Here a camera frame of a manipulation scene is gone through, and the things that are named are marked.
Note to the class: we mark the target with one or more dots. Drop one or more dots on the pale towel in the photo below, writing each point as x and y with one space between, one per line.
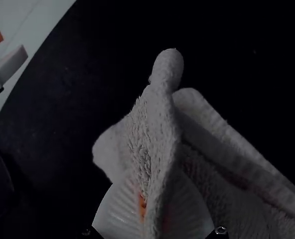
152 119

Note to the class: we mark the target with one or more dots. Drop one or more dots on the black mat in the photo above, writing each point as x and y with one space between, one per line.
212 37

